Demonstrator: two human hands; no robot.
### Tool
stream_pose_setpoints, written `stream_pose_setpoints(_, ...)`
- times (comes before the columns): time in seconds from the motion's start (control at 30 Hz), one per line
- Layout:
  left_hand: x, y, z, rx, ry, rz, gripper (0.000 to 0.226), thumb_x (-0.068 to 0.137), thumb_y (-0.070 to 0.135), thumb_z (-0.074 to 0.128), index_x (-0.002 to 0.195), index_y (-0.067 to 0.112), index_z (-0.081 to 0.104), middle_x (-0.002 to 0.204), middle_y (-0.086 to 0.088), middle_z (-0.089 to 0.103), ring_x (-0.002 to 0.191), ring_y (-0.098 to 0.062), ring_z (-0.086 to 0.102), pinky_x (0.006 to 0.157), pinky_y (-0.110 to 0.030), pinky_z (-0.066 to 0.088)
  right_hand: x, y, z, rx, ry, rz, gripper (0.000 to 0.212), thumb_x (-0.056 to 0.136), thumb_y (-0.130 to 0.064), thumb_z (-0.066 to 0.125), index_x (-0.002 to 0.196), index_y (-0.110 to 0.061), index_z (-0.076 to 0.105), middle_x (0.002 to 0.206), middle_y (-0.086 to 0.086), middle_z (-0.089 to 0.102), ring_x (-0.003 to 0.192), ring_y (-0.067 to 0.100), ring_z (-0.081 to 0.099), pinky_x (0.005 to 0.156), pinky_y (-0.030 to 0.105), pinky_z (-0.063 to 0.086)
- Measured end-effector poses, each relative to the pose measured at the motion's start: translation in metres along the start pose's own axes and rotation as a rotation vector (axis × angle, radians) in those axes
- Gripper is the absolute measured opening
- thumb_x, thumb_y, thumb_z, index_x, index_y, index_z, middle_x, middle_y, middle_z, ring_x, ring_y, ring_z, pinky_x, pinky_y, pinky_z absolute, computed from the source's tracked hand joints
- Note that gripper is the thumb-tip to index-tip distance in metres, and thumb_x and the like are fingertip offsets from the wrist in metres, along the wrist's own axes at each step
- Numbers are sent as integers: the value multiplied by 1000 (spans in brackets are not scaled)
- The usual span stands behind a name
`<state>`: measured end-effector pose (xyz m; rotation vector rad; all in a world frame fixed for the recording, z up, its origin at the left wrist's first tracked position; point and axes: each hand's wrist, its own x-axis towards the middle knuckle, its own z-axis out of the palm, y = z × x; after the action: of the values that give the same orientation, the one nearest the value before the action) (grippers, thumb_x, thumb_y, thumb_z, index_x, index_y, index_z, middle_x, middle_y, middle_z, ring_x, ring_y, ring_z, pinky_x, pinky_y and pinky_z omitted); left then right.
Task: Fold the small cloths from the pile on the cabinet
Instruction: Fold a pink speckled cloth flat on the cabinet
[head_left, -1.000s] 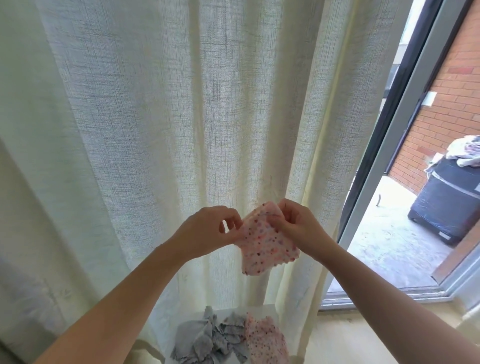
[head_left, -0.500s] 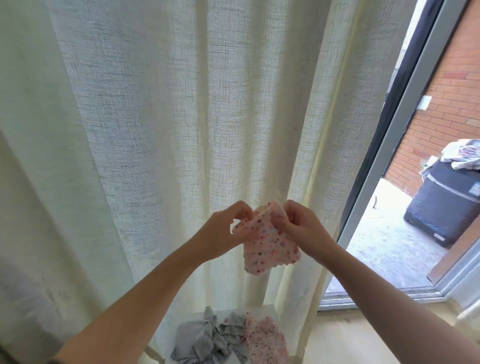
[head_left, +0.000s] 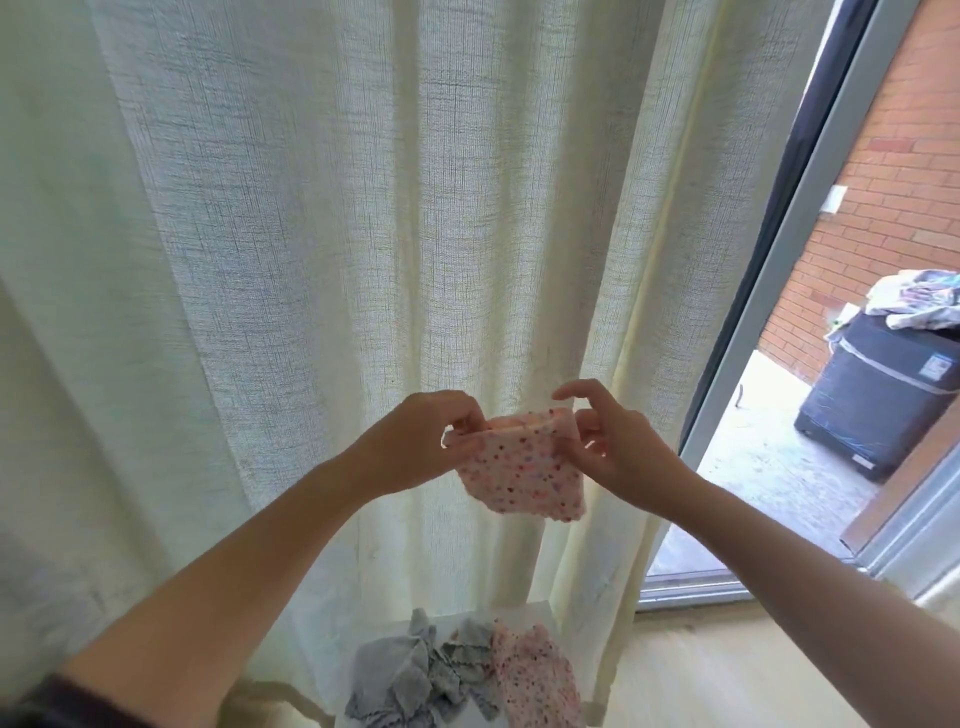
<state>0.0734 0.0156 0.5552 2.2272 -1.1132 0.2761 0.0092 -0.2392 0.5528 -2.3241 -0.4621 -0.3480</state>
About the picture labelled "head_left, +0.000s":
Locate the person's right hand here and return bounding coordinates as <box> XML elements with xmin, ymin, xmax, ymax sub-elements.
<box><xmin>550</xmin><ymin>378</ymin><xmax>704</xmax><ymax>524</ymax></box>

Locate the person's left hand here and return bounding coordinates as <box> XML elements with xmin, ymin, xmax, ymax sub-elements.
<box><xmin>348</xmin><ymin>390</ymin><xmax>491</xmax><ymax>501</ymax></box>

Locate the pink floral cloth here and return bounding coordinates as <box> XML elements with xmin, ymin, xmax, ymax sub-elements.
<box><xmin>450</xmin><ymin>408</ymin><xmax>590</xmax><ymax>524</ymax></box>
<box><xmin>487</xmin><ymin>622</ymin><xmax>584</xmax><ymax>728</ymax></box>

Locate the pile of grey cloths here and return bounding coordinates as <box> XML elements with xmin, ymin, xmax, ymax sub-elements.
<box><xmin>442</xmin><ymin>612</ymin><xmax>506</xmax><ymax>716</ymax></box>
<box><xmin>348</xmin><ymin>607</ymin><xmax>452</xmax><ymax>728</ymax></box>

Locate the person's left forearm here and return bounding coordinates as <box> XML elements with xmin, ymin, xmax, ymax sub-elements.
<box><xmin>60</xmin><ymin>453</ymin><xmax>392</xmax><ymax>728</ymax></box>

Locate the person's right forearm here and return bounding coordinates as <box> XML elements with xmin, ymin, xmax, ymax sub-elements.
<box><xmin>660</xmin><ymin>472</ymin><xmax>960</xmax><ymax>728</ymax></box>

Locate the person's grey sleeve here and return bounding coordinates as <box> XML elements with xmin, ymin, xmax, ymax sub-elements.
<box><xmin>0</xmin><ymin>675</ymin><xmax>152</xmax><ymax>728</ymax></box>

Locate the white table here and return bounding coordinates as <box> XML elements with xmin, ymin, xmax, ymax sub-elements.
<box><xmin>333</xmin><ymin>600</ymin><xmax>596</xmax><ymax>728</ymax></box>

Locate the white linen curtain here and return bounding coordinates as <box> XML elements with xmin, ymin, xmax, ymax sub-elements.
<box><xmin>0</xmin><ymin>0</ymin><xmax>836</xmax><ymax>728</ymax></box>

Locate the dark blue tarpaulin cover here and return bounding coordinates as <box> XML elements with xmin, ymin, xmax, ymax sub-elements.
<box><xmin>795</xmin><ymin>312</ymin><xmax>960</xmax><ymax>482</ymax></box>

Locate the brown wooden board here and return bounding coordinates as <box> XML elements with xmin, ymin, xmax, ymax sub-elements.
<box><xmin>840</xmin><ymin>397</ymin><xmax>960</xmax><ymax>557</ymax></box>

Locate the white patterned cloth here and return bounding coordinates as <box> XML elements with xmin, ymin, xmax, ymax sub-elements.
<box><xmin>862</xmin><ymin>267</ymin><xmax>960</xmax><ymax>335</ymax></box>

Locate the white sliding door frame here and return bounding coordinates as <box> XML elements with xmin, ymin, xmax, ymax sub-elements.
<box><xmin>637</xmin><ymin>0</ymin><xmax>960</xmax><ymax>609</ymax></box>

